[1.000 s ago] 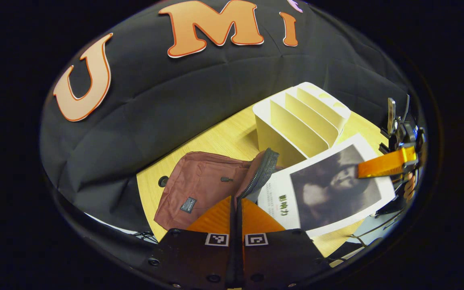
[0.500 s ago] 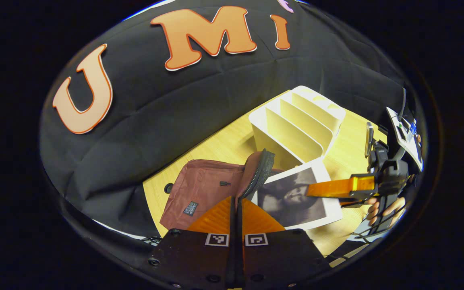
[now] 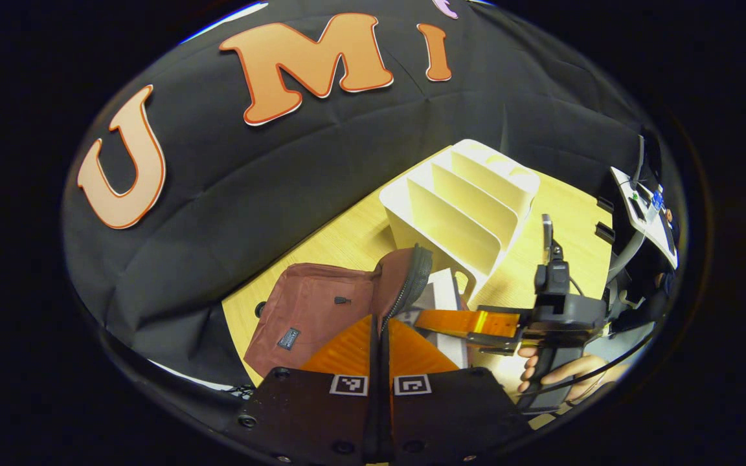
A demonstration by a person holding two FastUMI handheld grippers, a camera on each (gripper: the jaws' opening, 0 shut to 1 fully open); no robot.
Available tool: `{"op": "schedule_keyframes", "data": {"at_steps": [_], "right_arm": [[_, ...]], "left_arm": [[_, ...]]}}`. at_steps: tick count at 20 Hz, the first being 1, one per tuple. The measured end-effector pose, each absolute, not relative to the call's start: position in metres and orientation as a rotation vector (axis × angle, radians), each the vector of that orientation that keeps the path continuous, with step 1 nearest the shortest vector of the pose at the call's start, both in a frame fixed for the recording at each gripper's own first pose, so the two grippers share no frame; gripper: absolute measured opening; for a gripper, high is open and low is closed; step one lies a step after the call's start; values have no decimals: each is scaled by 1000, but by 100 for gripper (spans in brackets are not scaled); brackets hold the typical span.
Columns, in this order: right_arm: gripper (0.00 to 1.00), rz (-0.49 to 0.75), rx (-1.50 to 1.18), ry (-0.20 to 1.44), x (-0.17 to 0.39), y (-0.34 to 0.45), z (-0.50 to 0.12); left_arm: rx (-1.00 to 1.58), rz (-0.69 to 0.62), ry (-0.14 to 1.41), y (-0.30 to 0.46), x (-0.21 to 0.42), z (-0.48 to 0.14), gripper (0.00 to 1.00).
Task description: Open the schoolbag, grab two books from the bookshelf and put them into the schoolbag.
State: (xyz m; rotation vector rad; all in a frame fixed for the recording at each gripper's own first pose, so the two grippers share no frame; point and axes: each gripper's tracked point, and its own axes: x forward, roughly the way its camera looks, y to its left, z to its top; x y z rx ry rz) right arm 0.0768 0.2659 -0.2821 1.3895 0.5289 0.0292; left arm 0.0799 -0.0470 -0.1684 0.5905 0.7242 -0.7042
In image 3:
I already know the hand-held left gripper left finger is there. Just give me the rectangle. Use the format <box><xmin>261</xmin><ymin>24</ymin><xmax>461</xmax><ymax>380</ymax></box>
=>
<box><xmin>237</xmin><ymin>315</ymin><xmax>384</xmax><ymax>465</ymax></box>

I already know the white bookshelf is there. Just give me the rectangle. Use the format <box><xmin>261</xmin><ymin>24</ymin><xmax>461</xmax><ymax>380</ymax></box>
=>
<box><xmin>379</xmin><ymin>139</ymin><xmax>542</xmax><ymax>304</ymax></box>

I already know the black backdrop cloth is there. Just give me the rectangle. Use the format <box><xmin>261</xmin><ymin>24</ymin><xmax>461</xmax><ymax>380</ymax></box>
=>
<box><xmin>62</xmin><ymin>0</ymin><xmax>665</xmax><ymax>389</ymax></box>

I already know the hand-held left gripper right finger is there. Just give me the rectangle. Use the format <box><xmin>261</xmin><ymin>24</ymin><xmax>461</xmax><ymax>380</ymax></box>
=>
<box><xmin>383</xmin><ymin>315</ymin><xmax>534</xmax><ymax>465</ymax></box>

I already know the grey equipment stand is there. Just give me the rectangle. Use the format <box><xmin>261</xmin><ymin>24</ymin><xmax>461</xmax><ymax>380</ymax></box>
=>
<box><xmin>596</xmin><ymin>204</ymin><xmax>672</xmax><ymax>337</ymax></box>

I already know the maroon schoolbag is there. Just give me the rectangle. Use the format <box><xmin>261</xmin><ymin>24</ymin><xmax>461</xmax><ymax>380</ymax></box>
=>
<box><xmin>243</xmin><ymin>244</ymin><xmax>471</xmax><ymax>379</ymax></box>

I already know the grey portrait cover book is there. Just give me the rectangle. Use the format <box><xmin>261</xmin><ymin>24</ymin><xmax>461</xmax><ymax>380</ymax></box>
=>
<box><xmin>394</xmin><ymin>269</ymin><xmax>472</xmax><ymax>370</ymax></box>

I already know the white electronic device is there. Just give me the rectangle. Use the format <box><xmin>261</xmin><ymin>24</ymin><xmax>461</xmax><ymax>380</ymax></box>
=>
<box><xmin>610</xmin><ymin>166</ymin><xmax>679</xmax><ymax>271</ymax></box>

